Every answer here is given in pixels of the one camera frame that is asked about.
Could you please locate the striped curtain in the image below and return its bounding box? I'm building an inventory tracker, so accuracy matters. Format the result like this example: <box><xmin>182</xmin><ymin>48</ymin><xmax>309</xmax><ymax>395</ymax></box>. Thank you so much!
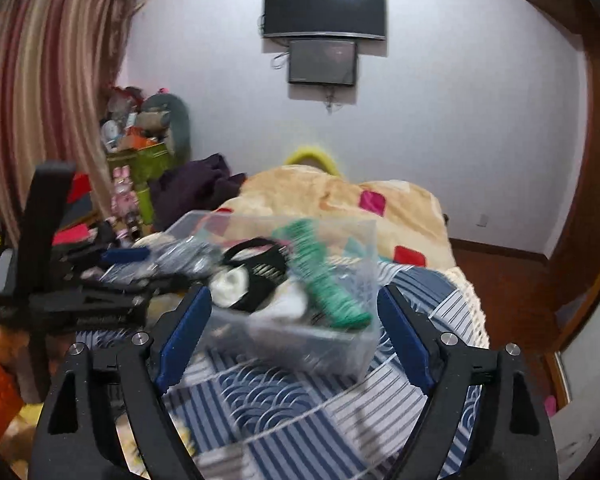
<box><xmin>0</xmin><ymin>0</ymin><xmax>146</xmax><ymax>248</ymax></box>

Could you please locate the red cloth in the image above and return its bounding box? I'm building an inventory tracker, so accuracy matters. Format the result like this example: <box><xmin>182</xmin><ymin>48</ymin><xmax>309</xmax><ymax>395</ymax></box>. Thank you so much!
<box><xmin>66</xmin><ymin>172</ymin><xmax>94</xmax><ymax>207</ymax></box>

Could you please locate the pink bunny toy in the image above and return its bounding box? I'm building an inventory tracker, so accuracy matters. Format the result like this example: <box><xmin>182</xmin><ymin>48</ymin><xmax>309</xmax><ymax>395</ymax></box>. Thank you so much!
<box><xmin>110</xmin><ymin>165</ymin><xmax>142</xmax><ymax>227</ymax></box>

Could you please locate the black sock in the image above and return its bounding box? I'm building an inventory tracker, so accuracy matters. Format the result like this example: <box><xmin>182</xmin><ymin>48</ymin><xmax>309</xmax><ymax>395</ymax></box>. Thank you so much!
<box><xmin>222</xmin><ymin>240</ymin><xmax>293</xmax><ymax>313</ymax></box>

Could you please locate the grey patterned cloth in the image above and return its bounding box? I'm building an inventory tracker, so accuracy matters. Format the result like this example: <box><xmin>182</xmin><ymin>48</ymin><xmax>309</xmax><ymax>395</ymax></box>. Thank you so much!
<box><xmin>152</xmin><ymin>239</ymin><xmax>223</xmax><ymax>281</ymax></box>

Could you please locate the white knitted blanket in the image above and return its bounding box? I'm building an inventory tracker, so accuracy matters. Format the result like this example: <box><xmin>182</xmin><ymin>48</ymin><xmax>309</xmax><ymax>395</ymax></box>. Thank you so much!
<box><xmin>442</xmin><ymin>266</ymin><xmax>492</xmax><ymax>353</ymax></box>

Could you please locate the dark purple cloth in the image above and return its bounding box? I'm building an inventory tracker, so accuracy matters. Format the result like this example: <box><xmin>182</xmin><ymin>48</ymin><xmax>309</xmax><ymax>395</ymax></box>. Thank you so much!
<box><xmin>149</xmin><ymin>154</ymin><xmax>248</xmax><ymax>233</ymax></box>

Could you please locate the small black wall monitor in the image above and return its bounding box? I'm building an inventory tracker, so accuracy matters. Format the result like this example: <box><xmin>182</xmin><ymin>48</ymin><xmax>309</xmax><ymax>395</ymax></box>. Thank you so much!
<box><xmin>287</xmin><ymin>39</ymin><xmax>359</xmax><ymax>87</ymax></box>

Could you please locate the yellow plush item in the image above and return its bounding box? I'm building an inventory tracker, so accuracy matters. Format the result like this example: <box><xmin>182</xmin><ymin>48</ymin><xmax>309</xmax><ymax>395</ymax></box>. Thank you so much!
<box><xmin>284</xmin><ymin>143</ymin><xmax>342</xmax><ymax>177</ymax></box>

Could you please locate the blue patterned bed sheet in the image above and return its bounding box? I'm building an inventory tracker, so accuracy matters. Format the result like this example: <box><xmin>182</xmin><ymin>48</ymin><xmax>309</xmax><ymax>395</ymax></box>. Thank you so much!
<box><xmin>75</xmin><ymin>260</ymin><xmax>491</xmax><ymax>480</ymax></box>

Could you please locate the green striped sock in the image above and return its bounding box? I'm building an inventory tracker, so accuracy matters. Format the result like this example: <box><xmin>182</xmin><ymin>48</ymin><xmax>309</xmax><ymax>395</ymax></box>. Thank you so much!
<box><xmin>272</xmin><ymin>219</ymin><xmax>373</xmax><ymax>331</ymax></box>

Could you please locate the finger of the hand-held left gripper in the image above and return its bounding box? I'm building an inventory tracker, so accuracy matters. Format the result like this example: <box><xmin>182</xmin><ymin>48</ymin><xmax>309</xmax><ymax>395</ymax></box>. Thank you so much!
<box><xmin>97</xmin><ymin>245</ymin><xmax>153</xmax><ymax>267</ymax></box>
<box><xmin>100</xmin><ymin>274</ymin><xmax>201</xmax><ymax>307</ymax></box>

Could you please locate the beige patchwork blanket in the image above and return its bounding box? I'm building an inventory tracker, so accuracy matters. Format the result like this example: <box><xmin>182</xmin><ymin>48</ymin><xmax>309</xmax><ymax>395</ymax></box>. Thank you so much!
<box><xmin>215</xmin><ymin>165</ymin><xmax>456</xmax><ymax>271</ymax></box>

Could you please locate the pile of toys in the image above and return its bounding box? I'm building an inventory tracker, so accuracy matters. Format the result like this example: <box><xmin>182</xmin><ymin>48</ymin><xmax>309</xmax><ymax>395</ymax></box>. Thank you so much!
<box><xmin>99</xmin><ymin>85</ymin><xmax>172</xmax><ymax>154</ymax></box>

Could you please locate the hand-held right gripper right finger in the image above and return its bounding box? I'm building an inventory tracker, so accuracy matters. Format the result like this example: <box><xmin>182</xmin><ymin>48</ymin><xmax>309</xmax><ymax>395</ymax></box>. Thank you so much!
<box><xmin>376</xmin><ymin>284</ymin><xmax>559</xmax><ymax>480</ymax></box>

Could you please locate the grey-green plush toy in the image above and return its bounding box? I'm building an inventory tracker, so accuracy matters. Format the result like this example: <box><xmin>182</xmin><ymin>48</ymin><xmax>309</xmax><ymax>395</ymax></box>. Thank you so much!
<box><xmin>141</xmin><ymin>91</ymin><xmax>192</xmax><ymax>162</ymax></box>

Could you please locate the clear plastic box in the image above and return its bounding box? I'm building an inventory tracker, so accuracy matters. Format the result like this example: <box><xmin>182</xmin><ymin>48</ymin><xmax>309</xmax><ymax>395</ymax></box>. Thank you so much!
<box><xmin>162</xmin><ymin>209</ymin><xmax>383</xmax><ymax>378</ymax></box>

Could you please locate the white sock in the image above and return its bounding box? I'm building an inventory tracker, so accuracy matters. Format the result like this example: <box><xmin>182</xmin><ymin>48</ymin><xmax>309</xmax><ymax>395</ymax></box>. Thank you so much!
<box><xmin>209</xmin><ymin>267</ymin><xmax>252</xmax><ymax>309</ymax></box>

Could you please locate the black wall television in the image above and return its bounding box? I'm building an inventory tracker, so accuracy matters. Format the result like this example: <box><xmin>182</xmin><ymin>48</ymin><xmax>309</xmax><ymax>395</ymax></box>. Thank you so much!
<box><xmin>262</xmin><ymin>0</ymin><xmax>387</xmax><ymax>41</ymax></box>

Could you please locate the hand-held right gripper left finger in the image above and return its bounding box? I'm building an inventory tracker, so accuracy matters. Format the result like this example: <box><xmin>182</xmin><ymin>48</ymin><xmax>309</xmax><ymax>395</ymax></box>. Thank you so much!
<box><xmin>28</xmin><ymin>284</ymin><xmax>213</xmax><ymax>480</ymax></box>

